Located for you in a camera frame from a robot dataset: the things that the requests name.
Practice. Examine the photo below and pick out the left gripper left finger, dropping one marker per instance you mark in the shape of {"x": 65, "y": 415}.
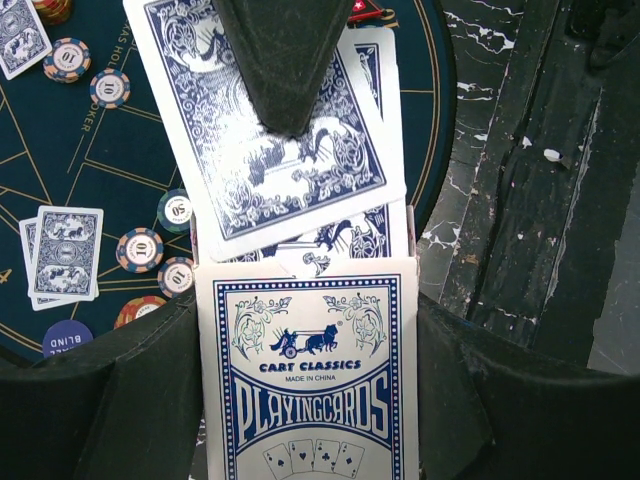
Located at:
{"x": 126, "y": 405}

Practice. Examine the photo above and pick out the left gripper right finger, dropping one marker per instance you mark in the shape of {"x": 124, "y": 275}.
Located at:
{"x": 490, "y": 409}

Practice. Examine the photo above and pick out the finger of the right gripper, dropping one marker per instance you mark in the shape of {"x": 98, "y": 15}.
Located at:
{"x": 283, "y": 48}

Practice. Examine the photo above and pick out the red black triangle marker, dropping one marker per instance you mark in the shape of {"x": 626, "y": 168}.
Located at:
{"x": 369, "y": 10}

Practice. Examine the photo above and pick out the purple small blind button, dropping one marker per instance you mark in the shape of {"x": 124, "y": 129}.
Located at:
{"x": 65, "y": 335}

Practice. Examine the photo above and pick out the red yellow chips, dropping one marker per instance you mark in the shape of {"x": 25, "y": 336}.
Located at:
{"x": 137, "y": 308}
{"x": 53, "y": 12}

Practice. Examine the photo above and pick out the blue white chip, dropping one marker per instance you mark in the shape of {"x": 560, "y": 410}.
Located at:
{"x": 110, "y": 88}
{"x": 175, "y": 276}

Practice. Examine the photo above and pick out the blue card being drawn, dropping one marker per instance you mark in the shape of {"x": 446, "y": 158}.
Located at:
{"x": 335, "y": 191}

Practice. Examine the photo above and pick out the blue white chips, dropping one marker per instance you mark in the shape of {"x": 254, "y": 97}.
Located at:
{"x": 140, "y": 250}
{"x": 68, "y": 61}

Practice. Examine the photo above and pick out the dealt blue playing card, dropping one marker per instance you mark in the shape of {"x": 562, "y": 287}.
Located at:
{"x": 66, "y": 255}

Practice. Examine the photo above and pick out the green chip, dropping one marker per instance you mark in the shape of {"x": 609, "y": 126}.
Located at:
{"x": 174, "y": 211}

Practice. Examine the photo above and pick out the round blue poker mat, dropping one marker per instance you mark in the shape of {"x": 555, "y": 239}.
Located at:
{"x": 58, "y": 148}

